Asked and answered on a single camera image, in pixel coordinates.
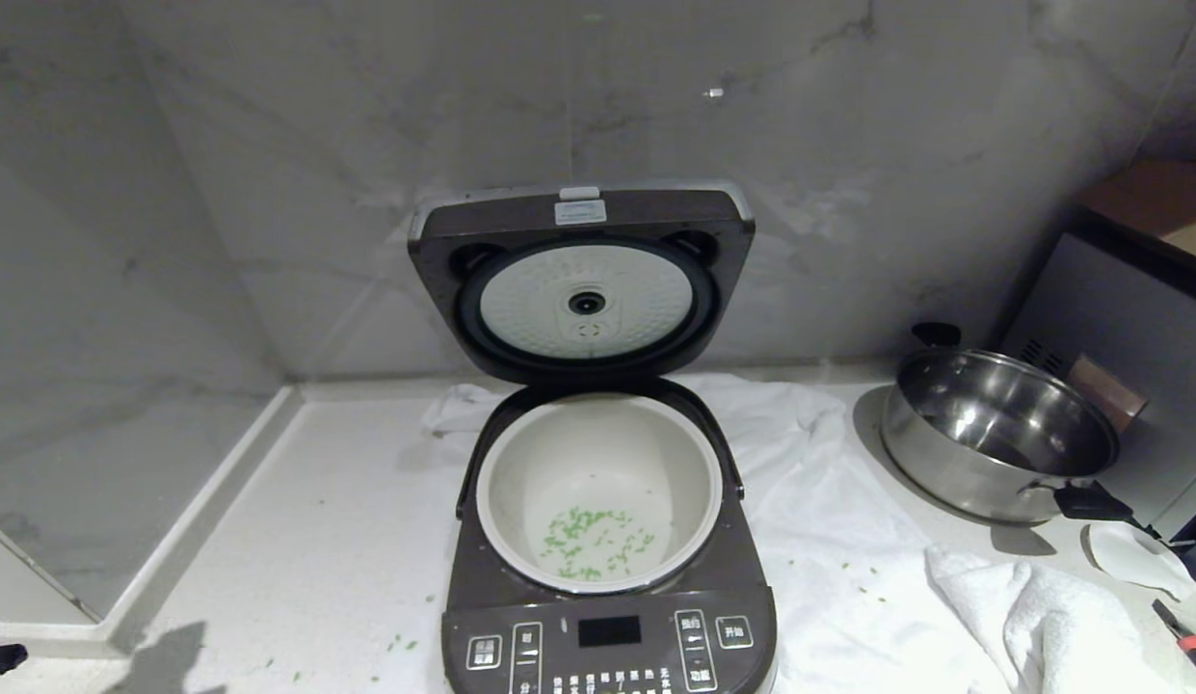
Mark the dark brown rice cooker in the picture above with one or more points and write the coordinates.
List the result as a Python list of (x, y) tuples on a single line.
[(482, 590)]

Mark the white terry towel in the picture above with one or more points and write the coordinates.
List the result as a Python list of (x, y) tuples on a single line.
[(1041, 622)]

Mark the white cloth sheet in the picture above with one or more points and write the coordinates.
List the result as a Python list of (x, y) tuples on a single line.
[(829, 501)]

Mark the white spoon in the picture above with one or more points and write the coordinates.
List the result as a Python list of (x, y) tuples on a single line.
[(1132, 557)]

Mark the grey microwave oven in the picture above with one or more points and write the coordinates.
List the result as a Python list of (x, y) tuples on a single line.
[(1128, 318)]

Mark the red and black tool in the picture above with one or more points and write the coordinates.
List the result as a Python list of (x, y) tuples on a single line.
[(1190, 641)]

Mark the brown box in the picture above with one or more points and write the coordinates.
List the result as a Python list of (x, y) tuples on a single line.
[(1110, 393)]

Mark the white inner cooking pot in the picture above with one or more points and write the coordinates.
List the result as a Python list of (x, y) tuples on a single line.
[(598, 448)]

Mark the green chopped vegetable pieces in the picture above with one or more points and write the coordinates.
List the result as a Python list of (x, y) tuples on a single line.
[(578, 526)]

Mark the stainless steel pot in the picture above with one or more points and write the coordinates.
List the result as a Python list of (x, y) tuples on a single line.
[(954, 453)]

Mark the rice cooker lid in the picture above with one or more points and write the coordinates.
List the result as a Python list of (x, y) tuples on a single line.
[(434, 241)]

